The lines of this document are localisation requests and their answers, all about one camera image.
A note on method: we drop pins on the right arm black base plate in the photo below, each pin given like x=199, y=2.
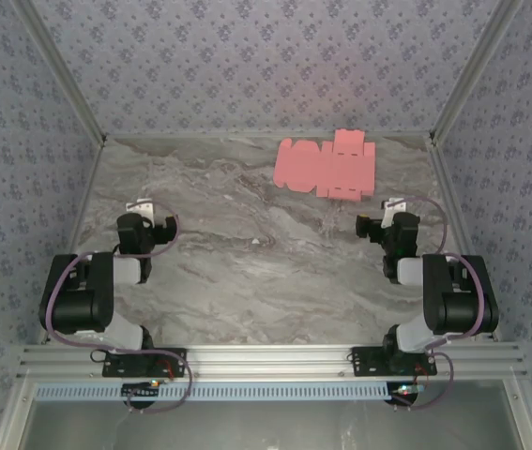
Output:
x=364, y=363

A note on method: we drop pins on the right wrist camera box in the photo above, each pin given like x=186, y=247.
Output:
x=394, y=204

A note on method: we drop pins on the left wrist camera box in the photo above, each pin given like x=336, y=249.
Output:
x=142, y=206

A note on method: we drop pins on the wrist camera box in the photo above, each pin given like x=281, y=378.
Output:
x=142, y=206
x=394, y=204

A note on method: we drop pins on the aluminium corner post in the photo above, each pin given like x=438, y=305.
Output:
x=472, y=70
x=65, y=70

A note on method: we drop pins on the pink paper box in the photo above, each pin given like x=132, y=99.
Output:
x=322, y=169

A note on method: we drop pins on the aluminium lower frame rail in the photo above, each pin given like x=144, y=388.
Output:
x=528, y=422
x=5, y=438

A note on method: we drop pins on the wide aluminium mounting rail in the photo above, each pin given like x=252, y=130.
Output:
x=270, y=361

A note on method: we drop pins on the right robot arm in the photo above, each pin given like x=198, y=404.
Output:
x=453, y=304

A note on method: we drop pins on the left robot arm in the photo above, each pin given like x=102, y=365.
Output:
x=82, y=300

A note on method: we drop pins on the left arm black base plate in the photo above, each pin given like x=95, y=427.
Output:
x=176, y=358

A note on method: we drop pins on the aluminium side rail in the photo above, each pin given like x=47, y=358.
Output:
x=448, y=187
x=85, y=201

